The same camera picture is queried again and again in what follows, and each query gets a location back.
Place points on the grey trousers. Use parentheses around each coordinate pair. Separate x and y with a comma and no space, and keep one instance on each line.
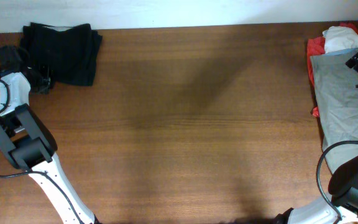
(336,96)

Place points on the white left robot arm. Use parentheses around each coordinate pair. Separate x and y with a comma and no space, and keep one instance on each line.
(26,142)

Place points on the red garment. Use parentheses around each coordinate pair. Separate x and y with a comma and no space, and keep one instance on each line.
(315,47)

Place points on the white garment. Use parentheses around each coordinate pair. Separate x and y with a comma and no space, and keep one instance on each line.
(339,38)

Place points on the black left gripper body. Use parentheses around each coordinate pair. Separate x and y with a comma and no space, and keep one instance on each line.
(45,82)

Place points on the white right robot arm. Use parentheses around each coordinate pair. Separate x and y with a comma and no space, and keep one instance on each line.
(339,203)

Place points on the black shorts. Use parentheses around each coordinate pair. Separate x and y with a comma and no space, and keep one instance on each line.
(69,53)

